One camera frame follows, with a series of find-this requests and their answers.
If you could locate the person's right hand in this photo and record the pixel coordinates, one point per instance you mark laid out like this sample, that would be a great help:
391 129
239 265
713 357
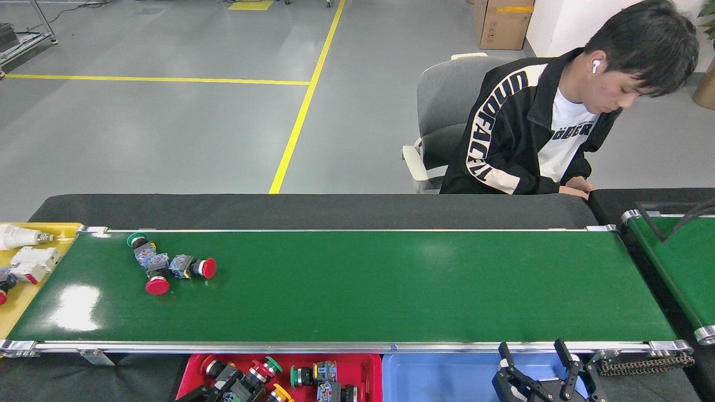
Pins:
574 192

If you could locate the grey office chair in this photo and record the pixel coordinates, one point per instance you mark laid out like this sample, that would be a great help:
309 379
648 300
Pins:
441 95

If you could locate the person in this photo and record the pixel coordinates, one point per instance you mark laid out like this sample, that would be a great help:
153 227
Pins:
503 139

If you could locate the white circuit breaker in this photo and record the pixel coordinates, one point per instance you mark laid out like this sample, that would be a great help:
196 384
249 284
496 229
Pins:
36 262

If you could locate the dark grey device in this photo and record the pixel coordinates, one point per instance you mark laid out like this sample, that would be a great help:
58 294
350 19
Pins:
4 36

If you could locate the brown cardboard box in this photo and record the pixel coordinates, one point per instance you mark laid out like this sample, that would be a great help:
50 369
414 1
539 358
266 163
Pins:
503 25

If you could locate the blue plastic bin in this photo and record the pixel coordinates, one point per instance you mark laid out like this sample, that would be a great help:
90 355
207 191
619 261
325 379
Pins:
435 379

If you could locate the black silver push button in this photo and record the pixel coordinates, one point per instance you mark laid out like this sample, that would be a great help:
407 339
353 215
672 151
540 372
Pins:
214 368

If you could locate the potted plant tan pot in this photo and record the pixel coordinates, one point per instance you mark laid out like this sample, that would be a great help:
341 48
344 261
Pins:
706 92

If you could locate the white light bulb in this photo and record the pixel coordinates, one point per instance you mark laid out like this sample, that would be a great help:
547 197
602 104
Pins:
14 237

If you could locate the red plastic bin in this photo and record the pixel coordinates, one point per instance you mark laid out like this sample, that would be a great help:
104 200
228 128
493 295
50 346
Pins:
363 371

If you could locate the red push button switch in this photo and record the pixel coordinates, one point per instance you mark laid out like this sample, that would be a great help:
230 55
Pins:
181 266
5 279
262 369
157 286

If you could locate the person's left hand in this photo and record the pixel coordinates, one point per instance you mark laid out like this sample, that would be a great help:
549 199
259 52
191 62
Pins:
582 183

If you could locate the yellow push button switch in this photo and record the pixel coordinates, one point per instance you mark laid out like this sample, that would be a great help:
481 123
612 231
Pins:
284 392

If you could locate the white metal rack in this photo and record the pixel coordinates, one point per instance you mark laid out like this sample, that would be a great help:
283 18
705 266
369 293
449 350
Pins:
25 47

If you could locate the green conveyor belt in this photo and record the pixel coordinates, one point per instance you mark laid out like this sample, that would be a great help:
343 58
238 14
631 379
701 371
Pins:
684 268
391 290

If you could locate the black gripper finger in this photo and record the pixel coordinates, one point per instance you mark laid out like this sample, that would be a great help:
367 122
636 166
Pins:
204 391
252 391
575 371
511 379

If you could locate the yellow plastic tray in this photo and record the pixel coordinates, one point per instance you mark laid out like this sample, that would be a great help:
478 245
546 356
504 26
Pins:
28 312

